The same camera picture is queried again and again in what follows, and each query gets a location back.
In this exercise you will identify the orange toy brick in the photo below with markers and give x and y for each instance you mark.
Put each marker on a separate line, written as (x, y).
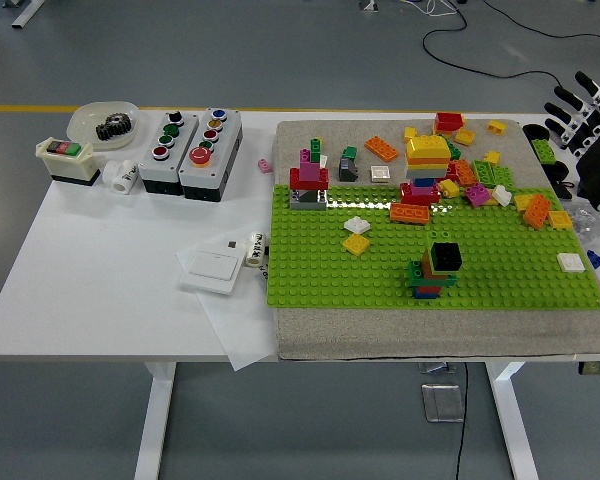
(537, 211)
(465, 172)

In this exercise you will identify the yellow square brick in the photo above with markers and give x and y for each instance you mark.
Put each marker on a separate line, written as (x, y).
(355, 244)
(523, 202)
(560, 220)

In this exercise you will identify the small yellow brick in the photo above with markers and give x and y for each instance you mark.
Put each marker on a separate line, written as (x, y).
(491, 158)
(411, 135)
(465, 137)
(496, 127)

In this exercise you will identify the pink brick stack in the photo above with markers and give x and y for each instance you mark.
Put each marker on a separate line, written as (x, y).
(477, 195)

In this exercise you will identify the dark green brick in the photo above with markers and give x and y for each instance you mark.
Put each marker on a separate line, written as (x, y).
(454, 150)

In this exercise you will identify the red yellow orange brick stack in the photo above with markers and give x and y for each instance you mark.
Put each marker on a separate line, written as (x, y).
(449, 122)

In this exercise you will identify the black brick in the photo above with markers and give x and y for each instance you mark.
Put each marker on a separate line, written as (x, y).
(446, 256)

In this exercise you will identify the green toy brick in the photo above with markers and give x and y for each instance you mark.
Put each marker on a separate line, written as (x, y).
(483, 172)
(503, 177)

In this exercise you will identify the red toy brick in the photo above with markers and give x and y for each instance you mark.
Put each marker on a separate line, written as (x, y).
(451, 172)

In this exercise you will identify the yellow round brick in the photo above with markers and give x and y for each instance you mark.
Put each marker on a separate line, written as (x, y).
(448, 187)

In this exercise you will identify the yellow orange red brick tower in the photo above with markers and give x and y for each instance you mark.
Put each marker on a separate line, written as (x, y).
(425, 152)

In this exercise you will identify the thick orange brick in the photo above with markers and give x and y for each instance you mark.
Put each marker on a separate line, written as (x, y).
(409, 214)

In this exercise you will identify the flat orange brick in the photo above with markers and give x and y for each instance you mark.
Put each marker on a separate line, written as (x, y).
(381, 148)

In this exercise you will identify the white square tile brick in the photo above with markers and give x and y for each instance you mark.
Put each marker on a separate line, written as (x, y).
(380, 173)

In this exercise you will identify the brown green blue brick stack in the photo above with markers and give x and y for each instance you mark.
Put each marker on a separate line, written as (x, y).
(425, 287)

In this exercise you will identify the small green brick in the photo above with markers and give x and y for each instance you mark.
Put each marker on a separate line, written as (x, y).
(350, 152)

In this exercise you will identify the dark grey slope brick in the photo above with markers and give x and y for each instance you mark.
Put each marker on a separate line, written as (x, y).
(347, 170)

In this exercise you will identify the red pink grey brick tower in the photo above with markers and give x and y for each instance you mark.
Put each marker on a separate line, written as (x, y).
(309, 175)

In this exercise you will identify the green toy baseplate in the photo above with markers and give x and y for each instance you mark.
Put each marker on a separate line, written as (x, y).
(330, 272)

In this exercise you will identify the small pink brick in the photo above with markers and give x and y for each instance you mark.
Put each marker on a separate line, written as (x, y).
(264, 165)

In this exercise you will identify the lime green piece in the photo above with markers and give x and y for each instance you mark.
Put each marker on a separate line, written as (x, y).
(544, 150)

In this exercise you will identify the clear plastic bag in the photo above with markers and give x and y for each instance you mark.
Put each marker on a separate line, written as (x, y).
(587, 222)

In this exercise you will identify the small blue piece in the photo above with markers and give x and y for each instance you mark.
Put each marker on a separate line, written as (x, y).
(595, 258)

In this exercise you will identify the desk controller panel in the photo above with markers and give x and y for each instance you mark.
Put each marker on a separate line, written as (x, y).
(597, 368)

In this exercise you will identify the grey-brown mat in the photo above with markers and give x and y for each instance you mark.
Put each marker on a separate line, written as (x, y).
(430, 332)

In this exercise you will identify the metal plate under table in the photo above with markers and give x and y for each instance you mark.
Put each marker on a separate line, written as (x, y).
(437, 368)

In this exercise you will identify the grey stand foot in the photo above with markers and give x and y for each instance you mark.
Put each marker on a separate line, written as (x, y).
(369, 4)

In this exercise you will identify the white table leg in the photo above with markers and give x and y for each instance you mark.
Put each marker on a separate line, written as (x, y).
(512, 425)
(155, 425)

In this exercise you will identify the metal floor socket box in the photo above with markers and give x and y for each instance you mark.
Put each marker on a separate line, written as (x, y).
(442, 402)

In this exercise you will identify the white printed cylinder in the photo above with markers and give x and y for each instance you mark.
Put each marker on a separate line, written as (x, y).
(254, 250)

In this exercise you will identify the grey emergency-stop control box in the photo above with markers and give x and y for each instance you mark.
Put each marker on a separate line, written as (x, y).
(207, 180)

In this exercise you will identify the white paper sheet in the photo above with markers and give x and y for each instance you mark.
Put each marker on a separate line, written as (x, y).
(240, 335)

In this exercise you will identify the grey four-button control box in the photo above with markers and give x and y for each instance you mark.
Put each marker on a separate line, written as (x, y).
(160, 170)

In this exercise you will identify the white pipe tee fitting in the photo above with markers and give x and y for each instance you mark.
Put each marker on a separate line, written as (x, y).
(122, 179)

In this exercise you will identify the black metal gear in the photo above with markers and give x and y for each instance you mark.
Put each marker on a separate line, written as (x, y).
(114, 127)

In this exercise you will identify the translucent white bowl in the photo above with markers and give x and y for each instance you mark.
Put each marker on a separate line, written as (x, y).
(82, 122)

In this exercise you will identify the white desk leg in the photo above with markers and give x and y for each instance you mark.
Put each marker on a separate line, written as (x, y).
(27, 12)

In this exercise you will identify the white wall switch plate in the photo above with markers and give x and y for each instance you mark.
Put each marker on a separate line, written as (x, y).
(210, 270)

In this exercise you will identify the cream red-green switch box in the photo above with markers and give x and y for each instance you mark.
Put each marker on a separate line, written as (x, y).
(67, 162)

